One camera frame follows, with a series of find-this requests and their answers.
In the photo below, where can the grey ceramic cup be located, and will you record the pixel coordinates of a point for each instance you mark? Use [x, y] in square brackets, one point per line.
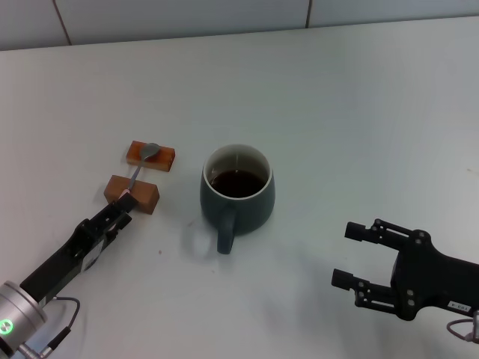
[239, 213]

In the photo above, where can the dark coffee liquid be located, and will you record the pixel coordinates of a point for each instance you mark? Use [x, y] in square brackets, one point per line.
[235, 183]

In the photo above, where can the light brown arched wooden block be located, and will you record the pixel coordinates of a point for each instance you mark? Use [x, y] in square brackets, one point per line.
[144, 196]

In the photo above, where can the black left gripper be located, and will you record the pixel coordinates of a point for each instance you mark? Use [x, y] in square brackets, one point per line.
[67, 254]

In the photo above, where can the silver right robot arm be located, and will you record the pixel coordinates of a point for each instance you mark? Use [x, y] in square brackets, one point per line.
[476, 325]

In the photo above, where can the reddish brown wooden block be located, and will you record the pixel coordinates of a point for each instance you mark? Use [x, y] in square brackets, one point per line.
[164, 159]

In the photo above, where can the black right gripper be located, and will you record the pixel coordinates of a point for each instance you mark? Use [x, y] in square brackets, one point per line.
[430, 276]

